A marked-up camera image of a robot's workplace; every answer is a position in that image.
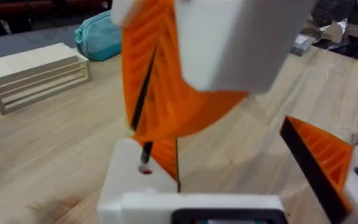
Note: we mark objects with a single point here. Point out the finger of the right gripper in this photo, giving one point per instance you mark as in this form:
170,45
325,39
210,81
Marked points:
135,62
228,46

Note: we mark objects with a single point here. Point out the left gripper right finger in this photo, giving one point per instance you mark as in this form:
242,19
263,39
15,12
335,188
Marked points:
328,161

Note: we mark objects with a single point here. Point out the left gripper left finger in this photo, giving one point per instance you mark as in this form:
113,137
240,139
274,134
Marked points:
123,174

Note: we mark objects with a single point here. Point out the teal zip bag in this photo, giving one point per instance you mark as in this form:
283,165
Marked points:
99,37

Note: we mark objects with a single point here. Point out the pale wooden slotted box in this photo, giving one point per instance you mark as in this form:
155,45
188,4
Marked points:
33,77

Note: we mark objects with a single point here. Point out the heap of foil and boxes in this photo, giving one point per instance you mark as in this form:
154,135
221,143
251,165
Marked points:
337,28

